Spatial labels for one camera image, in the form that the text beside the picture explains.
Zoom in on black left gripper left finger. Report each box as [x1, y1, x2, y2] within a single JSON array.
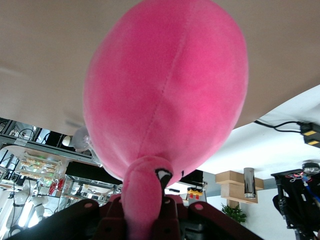
[[6, 196, 126, 240]]

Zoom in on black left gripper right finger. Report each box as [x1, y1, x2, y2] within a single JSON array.
[[153, 195, 264, 240]]

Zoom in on round hot pink plush toy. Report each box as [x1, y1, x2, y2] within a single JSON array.
[[81, 0, 251, 240]]

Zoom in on white humanoid figure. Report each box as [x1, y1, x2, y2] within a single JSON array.
[[31, 195, 49, 221], [6, 184, 32, 227]]

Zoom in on yellow black small device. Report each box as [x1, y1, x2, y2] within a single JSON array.
[[187, 186, 204, 200]]

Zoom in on green potted plant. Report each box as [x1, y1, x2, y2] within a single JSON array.
[[220, 202, 248, 224]]

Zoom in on shelf rack with orange items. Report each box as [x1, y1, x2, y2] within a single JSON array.
[[19, 151, 64, 183]]

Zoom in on light wooden block stand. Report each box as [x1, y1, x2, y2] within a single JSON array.
[[215, 170, 265, 205]]

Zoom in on shiny metal cylinder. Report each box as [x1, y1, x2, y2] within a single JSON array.
[[243, 167, 258, 200]]

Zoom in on black yellow power adapter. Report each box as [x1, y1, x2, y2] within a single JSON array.
[[299, 121, 320, 149]]

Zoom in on black wired machine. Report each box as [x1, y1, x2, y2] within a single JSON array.
[[270, 161, 320, 240]]

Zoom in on black power adapter cable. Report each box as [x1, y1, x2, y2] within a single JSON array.
[[254, 119, 304, 134]]

